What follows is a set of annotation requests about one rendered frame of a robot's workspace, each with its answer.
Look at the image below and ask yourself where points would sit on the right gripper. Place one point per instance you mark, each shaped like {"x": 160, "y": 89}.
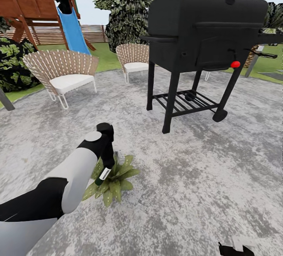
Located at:
{"x": 230, "y": 251}

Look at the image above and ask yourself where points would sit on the charcoal grill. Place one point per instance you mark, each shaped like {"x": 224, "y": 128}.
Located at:
{"x": 197, "y": 35}

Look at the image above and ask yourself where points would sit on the insectifuge atomizer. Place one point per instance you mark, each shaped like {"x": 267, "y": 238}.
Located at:
{"x": 102, "y": 176}

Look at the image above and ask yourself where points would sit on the garden chair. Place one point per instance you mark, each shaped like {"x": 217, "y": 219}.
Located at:
{"x": 133, "y": 58}
{"x": 62, "y": 71}

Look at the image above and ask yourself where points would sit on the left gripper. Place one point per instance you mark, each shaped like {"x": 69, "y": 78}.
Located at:
{"x": 107, "y": 157}

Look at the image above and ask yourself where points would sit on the pot plant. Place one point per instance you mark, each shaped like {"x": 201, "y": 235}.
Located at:
{"x": 114, "y": 183}

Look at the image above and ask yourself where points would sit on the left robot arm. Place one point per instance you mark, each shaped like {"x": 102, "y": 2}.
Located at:
{"x": 25, "y": 219}

